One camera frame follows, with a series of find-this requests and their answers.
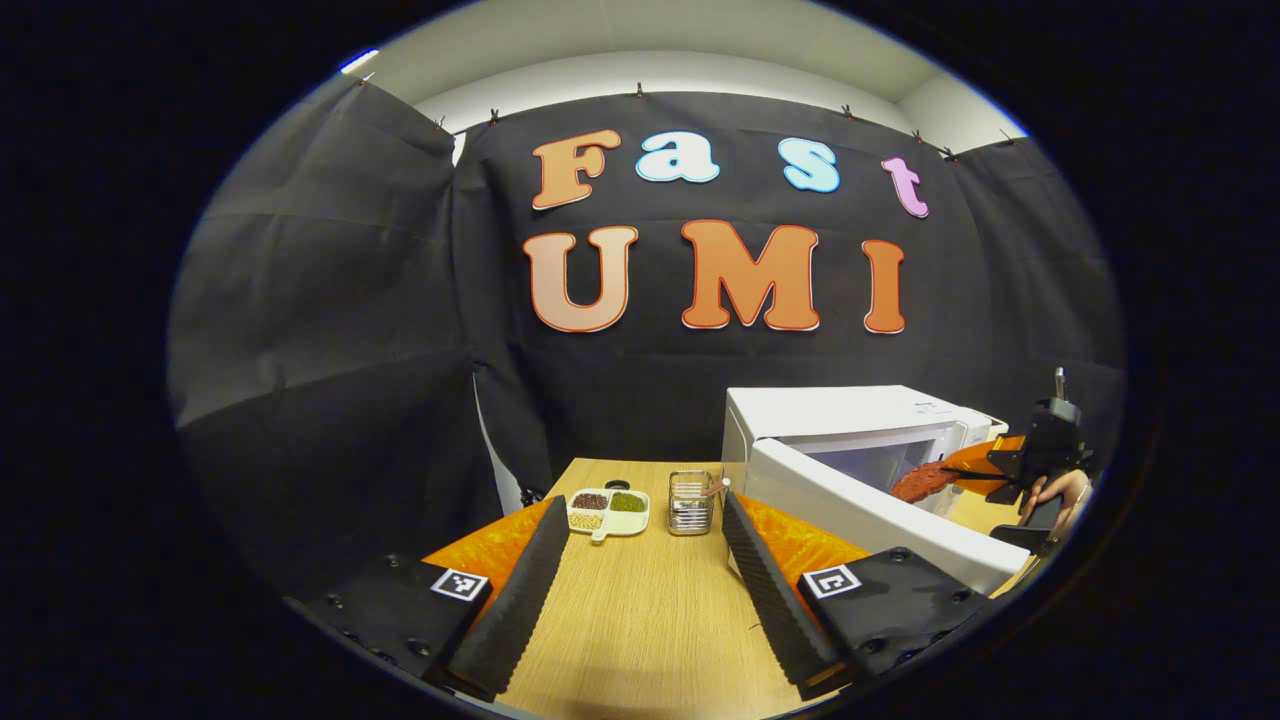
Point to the black backdrop cloth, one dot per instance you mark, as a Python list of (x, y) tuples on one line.
[(350, 300)]

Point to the white divided bean dish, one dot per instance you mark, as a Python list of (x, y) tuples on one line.
[(605, 515)]

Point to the red meat piece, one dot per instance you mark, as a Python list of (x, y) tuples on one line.
[(920, 482)]

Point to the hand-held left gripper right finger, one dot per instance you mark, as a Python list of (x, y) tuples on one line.
[(770, 600)]

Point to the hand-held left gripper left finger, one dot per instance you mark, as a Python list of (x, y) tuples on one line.
[(520, 600)]

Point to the white microwave oven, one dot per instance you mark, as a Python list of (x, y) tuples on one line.
[(840, 410)]

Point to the metal utensil holder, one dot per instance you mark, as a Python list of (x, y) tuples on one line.
[(690, 510)]

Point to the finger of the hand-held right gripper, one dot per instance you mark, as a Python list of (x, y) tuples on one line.
[(985, 448), (990, 488)]

